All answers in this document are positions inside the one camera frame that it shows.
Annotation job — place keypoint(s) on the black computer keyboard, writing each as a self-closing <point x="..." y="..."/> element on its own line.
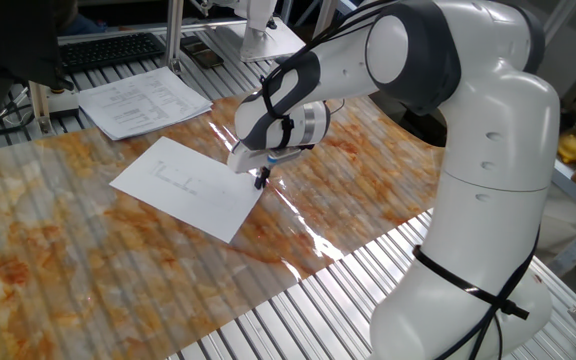
<point x="110" y="50"/>

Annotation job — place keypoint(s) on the white stand with base plate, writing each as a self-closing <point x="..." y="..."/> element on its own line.
<point x="268" y="47"/>

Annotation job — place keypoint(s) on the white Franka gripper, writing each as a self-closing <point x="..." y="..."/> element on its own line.
<point x="243" y="162"/>

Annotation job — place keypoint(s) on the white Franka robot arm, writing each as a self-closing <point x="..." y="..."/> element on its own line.
<point x="488" y="150"/>

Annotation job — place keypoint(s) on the black monitor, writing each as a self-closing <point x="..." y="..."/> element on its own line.
<point x="8" y="40"/>

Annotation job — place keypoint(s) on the white emergency stop box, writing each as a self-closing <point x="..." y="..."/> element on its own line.
<point x="64" y="104"/>

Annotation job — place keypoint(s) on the orange marble pattern mat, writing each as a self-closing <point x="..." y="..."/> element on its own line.
<point x="68" y="250"/>

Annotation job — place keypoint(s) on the stack of printed papers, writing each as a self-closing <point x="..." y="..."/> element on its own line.
<point x="143" y="102"/>

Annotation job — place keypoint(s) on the white printed paper sheet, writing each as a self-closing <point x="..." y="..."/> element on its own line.
<point x="183" y="195"/>

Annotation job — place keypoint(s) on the short aluminium frame post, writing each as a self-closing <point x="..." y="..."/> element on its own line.
<point x="41" y="107"/>

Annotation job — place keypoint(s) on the black smartphone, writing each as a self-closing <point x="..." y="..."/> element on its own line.
<point x="201" y="52"/>

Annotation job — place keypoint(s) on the aluminium frame crossbar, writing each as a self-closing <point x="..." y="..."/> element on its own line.
<point x="208" y="26"/>

